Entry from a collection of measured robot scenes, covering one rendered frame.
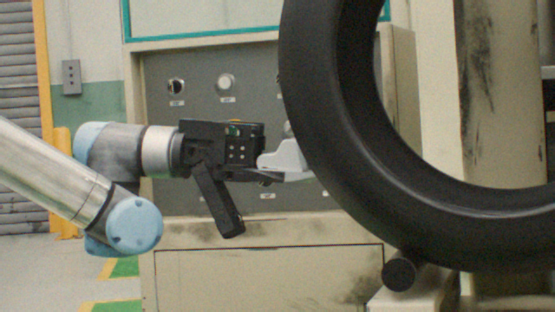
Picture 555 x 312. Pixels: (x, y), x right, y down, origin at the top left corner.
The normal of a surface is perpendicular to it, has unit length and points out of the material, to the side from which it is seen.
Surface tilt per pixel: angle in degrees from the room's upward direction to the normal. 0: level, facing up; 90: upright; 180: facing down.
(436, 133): 90
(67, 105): 90
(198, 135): 90
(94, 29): 90
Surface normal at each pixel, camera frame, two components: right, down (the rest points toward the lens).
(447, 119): 0.07, 0.05
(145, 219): 0.33, 0.03
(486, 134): -0.25, 0.07
